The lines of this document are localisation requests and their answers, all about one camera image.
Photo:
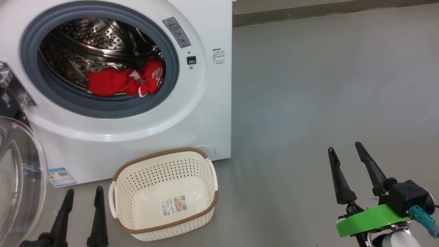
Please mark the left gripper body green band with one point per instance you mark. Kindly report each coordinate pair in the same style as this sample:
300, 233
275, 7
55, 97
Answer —
32, 243

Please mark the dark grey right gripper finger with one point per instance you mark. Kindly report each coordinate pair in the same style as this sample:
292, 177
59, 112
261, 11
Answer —
343, 188
375, 175

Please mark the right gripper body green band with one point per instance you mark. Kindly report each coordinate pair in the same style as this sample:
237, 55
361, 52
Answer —
370, 219

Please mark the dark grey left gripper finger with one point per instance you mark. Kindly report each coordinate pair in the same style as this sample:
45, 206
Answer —
61, 223
98, 223

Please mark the round black glass washer door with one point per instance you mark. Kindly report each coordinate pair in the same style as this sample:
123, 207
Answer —
20, 192

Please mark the red white basketball jersey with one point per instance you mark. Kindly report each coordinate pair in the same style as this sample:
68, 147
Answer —
109, 82

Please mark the cream perforated laundry basket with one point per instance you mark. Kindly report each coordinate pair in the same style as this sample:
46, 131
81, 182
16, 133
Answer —
164, 185

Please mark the printed product label sticker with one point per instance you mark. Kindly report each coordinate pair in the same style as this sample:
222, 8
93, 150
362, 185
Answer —
174, 206

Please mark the grey rubber door gasket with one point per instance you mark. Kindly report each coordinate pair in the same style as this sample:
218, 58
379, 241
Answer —
103, 108

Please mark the silver metal door hinge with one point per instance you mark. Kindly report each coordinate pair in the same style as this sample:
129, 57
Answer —
17, 92

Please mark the white front-load washing machine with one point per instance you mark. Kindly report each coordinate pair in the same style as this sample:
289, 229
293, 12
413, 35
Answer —
205, 120

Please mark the black door latch socket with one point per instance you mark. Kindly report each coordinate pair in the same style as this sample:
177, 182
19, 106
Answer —
191, 60

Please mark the stainless steel washing machine drum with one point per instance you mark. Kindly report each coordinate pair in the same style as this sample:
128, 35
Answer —
92, 34

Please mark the blue energy label sticker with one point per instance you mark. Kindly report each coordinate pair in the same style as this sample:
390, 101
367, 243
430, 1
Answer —
62, 176

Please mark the round white filter cap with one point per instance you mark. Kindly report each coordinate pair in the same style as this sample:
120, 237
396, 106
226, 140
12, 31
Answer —
210, 150

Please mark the grey warning sticker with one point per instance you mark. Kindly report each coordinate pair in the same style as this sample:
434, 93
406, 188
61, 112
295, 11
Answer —
176, 32

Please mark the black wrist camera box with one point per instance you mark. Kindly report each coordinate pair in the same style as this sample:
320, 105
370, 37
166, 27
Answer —
408, 197

